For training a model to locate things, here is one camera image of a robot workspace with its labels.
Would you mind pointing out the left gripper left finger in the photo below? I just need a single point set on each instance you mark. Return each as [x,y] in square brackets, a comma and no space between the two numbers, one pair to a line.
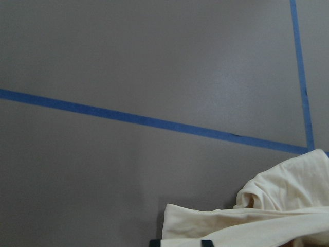
[155,243]

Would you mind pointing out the cream long sleeve shirt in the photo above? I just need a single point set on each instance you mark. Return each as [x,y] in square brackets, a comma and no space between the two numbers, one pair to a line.
[286,205]

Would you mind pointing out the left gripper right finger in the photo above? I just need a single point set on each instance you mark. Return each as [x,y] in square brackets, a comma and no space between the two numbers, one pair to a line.
[206,243]

